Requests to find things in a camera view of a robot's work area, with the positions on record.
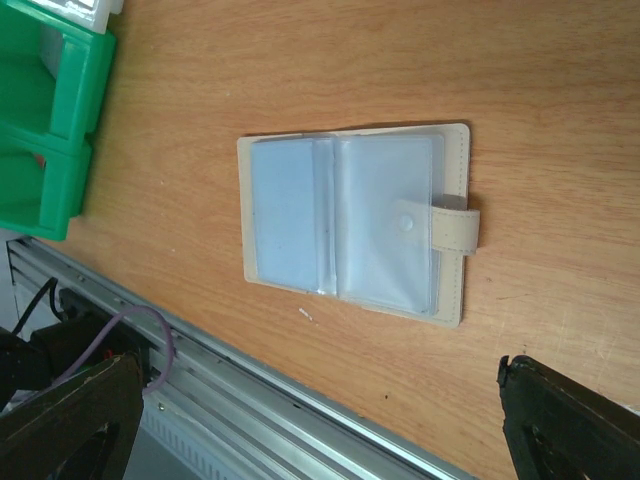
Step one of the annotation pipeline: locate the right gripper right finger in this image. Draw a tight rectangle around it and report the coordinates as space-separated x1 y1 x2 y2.
497 355 639 479

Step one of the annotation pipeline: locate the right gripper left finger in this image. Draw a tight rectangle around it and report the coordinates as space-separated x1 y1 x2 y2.
1 354 143 479

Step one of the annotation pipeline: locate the beige card holder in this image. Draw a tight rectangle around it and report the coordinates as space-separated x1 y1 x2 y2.
237 123 480 328

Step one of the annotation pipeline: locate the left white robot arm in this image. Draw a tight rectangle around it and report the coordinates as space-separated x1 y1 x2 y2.
1 325 84 410

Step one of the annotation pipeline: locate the green plastic tray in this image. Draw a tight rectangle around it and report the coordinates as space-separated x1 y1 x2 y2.
1 1 116 241

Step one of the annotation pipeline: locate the translucent white plastic box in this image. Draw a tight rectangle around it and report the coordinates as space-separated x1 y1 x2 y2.
39 0 124 34

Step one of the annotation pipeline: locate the grey slotted cable duct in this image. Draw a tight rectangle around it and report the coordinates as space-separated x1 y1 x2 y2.
124 413 201 479

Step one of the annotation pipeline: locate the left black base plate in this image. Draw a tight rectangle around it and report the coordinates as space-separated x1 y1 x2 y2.
53 288 152 382

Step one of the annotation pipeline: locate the aluminium front rail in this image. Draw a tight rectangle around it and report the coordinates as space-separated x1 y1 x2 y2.
4 237 481 480

